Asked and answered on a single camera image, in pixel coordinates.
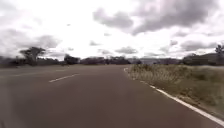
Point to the grey asphalt road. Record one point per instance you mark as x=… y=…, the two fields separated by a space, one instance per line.
x=100 y=100

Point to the white dashed centre line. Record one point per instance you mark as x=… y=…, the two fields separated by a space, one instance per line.
x=63 y=78

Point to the dry grass verge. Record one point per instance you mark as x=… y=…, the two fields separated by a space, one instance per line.
x=186 y=81

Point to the row of trees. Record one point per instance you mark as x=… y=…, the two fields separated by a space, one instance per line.
x=31 y=55

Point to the white edge line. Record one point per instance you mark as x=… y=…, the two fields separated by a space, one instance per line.
x=186 y=105

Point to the distant hills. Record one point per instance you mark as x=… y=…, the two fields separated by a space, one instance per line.
x=200 y=59

